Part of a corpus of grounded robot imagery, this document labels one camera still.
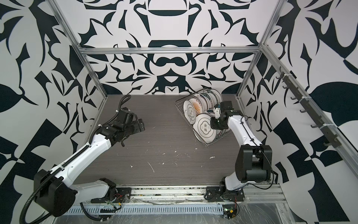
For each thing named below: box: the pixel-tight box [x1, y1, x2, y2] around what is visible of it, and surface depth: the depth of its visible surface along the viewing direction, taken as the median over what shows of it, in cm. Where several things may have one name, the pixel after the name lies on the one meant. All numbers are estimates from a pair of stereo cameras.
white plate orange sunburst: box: [188, 97, 205, 116], surface depth 98 cm
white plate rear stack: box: [206, 88, 224, 107], surface depth 101 cm
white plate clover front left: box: [182, 99, 197, 125], surface depth 99 cm
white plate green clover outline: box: [192, 113, 217, 144], surface depth 93 cm
